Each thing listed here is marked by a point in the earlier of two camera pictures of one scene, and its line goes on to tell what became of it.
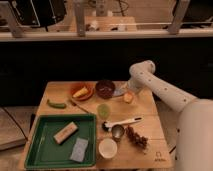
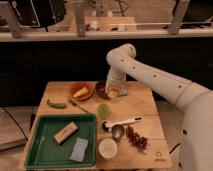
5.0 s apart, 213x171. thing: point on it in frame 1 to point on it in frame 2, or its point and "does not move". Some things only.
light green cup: (103, 111) does not move
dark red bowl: (105, 88) does not move
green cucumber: (56, 105) does not move
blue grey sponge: (79, 149) does not move
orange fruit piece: (128, 97) to (113, 93)
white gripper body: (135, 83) to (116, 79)
